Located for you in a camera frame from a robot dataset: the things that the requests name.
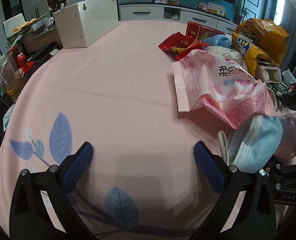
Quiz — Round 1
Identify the light blue crumpled cloth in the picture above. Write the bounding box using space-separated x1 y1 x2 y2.
202 34 232 49

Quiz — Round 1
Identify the brown cardboard box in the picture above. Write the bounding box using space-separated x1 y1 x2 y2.
22 21 61 53

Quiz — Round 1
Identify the pink leaf-print tablecloth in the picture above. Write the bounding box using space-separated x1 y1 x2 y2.
0 20 296 240

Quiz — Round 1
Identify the white wooden box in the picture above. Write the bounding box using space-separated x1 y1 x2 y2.
52 0 119 48

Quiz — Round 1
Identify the yellow paper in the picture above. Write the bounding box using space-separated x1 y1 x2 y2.
13 20 36 33

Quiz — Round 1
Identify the potted green plant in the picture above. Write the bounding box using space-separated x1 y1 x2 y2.
231 5 250 24

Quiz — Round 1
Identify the red figurine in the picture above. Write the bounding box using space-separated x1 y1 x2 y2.
17 52 35 72

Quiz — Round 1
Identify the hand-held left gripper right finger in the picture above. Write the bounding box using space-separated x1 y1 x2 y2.
188 141 284 240

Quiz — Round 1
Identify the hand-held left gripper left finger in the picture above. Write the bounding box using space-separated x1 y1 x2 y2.
9 142 98 240

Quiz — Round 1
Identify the red snack wrapper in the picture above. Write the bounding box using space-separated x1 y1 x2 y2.
158 32 209 62

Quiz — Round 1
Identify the black flat pouch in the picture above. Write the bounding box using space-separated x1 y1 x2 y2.
29 41 58 63

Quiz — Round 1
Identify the teal printed card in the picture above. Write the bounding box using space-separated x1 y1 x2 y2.
3 104 15 130

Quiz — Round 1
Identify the white TV cabinet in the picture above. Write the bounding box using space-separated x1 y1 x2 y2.
118 2 241 34

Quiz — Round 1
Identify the small open paper box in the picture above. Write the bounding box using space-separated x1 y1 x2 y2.
254 60 282 82

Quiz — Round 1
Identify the red cigarette box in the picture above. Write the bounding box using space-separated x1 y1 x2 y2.
186 22 226 42

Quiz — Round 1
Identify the white crumpled plastic bag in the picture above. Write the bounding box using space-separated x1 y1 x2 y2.
204 45 243 60

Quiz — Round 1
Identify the desk calendar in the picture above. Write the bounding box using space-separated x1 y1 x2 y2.
208 2 226 14

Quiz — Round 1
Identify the blue face mask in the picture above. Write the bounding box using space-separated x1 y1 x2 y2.
218 115 283 173

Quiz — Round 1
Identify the dark green wrapper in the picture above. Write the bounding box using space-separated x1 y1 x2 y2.
268 79 296 110

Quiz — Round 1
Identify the yellow snack bag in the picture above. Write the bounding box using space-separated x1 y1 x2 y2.
231 18 290 78

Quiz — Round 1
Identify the translucent pink plastic bag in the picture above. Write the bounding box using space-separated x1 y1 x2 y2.
279 111 296 159

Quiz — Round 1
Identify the pale pleated face mask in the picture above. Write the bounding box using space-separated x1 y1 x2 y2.
283 70 296 84

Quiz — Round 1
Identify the clear plastic cup with tea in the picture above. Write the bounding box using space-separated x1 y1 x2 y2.
0 52 25 98

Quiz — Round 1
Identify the pink tissue packet wrapper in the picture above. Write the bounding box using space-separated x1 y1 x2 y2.
171 49 275 130

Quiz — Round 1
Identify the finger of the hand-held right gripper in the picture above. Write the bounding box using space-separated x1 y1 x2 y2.
273 177 296 205
265 156 296 180

